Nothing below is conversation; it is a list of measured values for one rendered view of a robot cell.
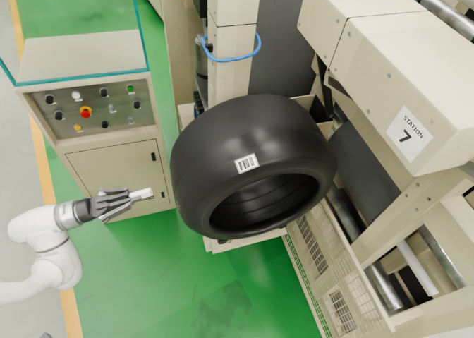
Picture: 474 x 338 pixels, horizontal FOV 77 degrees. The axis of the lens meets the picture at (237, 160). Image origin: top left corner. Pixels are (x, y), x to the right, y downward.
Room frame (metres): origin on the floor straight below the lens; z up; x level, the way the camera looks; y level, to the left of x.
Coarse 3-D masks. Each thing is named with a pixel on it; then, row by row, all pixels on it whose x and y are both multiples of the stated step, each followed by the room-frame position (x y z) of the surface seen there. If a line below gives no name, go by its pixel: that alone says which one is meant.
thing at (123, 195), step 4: (124, 192) 0.48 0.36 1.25; (128, 192) 0.48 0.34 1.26; (108, 196) 0.46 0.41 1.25; (112, 196) 0.47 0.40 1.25; (116, 196) 0.47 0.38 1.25; (120, 196) 0.47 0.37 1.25; (124, 196) 0.47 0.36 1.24; (128, 196) 0.48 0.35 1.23; (96, 200) 0.44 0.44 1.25; (100, 200) 0.44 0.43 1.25; (104, 200) 0.45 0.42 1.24; (108, 200) 0.45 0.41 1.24; (112, 200) 0.46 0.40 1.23; (116, 200) 0.46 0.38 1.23
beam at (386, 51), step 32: (320, 0) 0.85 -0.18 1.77; (352, 0) 0.83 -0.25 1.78; (384, 0) 0.85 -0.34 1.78; (320, 32) 0.81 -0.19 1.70; (352, 32) 0.70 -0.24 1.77; (384, 32) 0.68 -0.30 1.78; (416, 32) 0.69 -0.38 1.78; (448, 32) 0.71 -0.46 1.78; (352, 64) 0.65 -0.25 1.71; (384, 64) 0.57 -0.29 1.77; (416, 64) 0.56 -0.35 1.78; (448, 64) 0.57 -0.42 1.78; (352, 96) 0.61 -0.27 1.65; (384, 96) 0.53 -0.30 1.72; (416, 96) 0.47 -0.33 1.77; (448, 96) 0.47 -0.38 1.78; (384, 128) 0.49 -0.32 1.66; (448, 128) 0.39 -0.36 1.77; (416, 160) 0.40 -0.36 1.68; (448, 160) 0.40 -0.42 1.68
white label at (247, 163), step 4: (248, 156) 0.52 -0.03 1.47; (252, 156) 0.52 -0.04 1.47; (236, 160) 0.51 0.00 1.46; (240, 160) 0.51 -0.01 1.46; (244, 160) 0.51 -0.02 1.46; (248, 160) 0.51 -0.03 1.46; (252, 160) 0.51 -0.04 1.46; (256, 160) 0.51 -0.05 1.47; (236, 164) 0.50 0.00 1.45; (240, 164) 0.50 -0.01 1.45; (244, 164) 0.50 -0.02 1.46; (248, 164) 0.50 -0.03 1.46; (252, 164) 0.50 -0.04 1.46; (256, 164) 0.50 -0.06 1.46; (240, 168) 0.49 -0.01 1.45; (244, 168) 0.49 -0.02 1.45; (248, 168) 0.49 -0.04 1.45; (252, 168) 0.49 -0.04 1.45; (240, 172) 0.48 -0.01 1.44
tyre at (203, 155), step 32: (256, 96) 0.76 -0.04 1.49; (192, 128) 0.66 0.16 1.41; (224, 128) 0.62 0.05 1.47; (256, 128) 0.61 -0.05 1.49; (288, 128) 0.63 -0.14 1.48; (192, 160) 0.55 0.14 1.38; (224, 160) 0.51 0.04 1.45; (288, 160) 0.54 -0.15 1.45; (320, 160) 0.59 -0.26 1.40; (192, 192) 0.46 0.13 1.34; (224, 192) 0.46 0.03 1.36; (256, 192) 0.75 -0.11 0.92; (288, 192) 0.72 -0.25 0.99; (320, 192) 0.60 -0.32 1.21; (192, 224) 0.43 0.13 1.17; (224, 224) 0.56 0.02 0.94; (256, 224) 0.58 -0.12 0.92
